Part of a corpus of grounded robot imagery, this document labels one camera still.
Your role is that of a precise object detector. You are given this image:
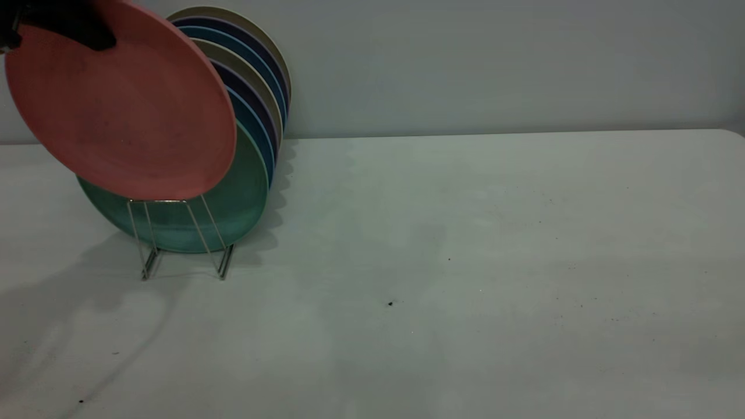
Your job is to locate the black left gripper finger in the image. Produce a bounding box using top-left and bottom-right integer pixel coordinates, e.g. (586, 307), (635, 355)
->
(0, 5), (23, 54)
(17, 0), (118, 52)

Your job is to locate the dark purple plate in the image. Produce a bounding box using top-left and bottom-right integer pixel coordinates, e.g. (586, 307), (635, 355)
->
(169, 16), (290, 106)
(210, 58), (279, 159)

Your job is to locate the green plate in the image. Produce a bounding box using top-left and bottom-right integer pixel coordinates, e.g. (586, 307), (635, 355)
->
(77, 119), (270, 254)

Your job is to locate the blue plate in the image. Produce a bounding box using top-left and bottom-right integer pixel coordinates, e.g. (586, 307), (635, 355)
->
(224, 87), (275, 187)
(175, 26), (287, 126)

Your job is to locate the pink plate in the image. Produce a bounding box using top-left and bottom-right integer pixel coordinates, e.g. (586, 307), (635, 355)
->
(5, 0), (238, 201)

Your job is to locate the beige plate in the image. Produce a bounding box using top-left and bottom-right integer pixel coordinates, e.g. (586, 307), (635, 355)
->
(192, 38), (284, 147)
(166, 6), (293, 112)

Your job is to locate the metal wire plate rack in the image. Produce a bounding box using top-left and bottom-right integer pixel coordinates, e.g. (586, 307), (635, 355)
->
(127, 197), (236, 282)

